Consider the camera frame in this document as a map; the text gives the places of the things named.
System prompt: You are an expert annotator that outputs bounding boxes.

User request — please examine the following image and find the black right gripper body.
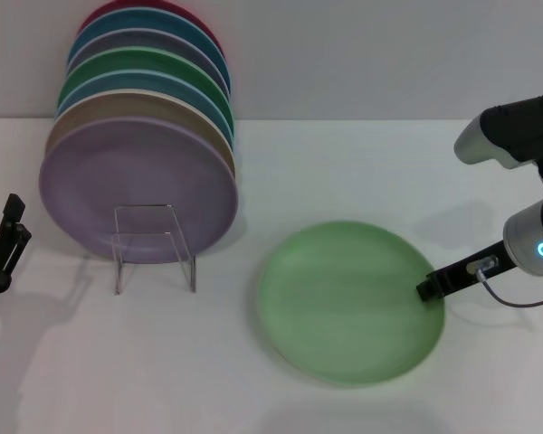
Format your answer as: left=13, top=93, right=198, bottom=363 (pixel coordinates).
left=433, top=239, right=510, bottom=297

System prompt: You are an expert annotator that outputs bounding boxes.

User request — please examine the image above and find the light green plate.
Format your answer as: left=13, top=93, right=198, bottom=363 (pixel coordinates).
left=254, top=220, right=447, bottom=376

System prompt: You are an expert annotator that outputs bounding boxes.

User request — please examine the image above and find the lilac plate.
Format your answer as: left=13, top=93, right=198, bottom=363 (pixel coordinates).
left=38, top=115, right=240, bottom=266

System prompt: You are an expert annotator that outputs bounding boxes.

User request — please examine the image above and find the beige plate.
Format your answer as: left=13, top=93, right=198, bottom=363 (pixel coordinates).
left=44, top=88, right=234, bottom=160

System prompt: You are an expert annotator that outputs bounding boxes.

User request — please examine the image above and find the light blue plate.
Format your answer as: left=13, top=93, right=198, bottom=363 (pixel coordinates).
left=54, top=68, right=234, bottom=142

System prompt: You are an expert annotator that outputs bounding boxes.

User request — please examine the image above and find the clear acrylic plate rack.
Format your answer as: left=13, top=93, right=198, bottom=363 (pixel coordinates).
left=110, top=203, right=198, bottom=297

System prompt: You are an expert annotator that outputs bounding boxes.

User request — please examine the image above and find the dark green plate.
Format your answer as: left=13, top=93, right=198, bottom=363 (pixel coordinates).
left=57, top=44, right=234, bottom=122

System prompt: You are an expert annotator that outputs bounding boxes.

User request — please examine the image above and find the grey purple plate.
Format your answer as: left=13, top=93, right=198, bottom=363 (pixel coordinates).
left=66, top=27, right=232, bottom=99

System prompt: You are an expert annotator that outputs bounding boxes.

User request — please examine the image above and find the teal blue plate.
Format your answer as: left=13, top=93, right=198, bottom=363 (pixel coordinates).
left=70, top=6, right=232, bottom=88

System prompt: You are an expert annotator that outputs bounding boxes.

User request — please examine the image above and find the red plate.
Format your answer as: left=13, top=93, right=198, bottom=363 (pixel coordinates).
left=76, top=0, right=225, bottom=61

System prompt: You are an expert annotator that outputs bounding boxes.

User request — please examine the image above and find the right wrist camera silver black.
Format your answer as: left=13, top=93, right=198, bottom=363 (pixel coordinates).
left=452, top=94, right=543, bottom=180

